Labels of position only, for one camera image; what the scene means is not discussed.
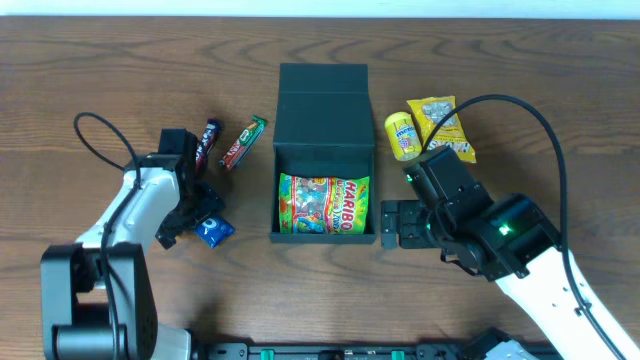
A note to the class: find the purple Dairy Milk bar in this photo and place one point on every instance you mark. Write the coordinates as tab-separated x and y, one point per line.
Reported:
209	138

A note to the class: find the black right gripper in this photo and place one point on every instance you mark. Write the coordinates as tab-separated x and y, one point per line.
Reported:
409	223

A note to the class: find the blue Oreo cookie pack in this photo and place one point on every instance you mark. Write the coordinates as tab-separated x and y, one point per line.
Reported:
214	230

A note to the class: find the dark green lidded box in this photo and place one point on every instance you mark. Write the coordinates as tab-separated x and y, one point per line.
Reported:
324	127

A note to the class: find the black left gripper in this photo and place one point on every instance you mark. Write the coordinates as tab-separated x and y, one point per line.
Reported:
187	215

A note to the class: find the yellow Mentos gum bottle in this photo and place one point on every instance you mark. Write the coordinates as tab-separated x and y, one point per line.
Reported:
403	136

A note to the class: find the yellow Hacks candy bag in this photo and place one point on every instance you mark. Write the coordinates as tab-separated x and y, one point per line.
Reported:
428	112

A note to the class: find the black mounting rail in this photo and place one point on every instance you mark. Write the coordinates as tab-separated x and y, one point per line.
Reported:
492	344

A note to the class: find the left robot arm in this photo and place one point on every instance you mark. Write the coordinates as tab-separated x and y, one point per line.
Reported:
96	296

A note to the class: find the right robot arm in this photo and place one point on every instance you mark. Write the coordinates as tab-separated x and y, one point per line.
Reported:
512	244

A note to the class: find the Haribo gummy worms bag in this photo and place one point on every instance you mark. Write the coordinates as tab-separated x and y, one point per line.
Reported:
322	205

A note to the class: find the red green KitKat bar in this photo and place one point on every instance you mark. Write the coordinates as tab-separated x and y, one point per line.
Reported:
240	148

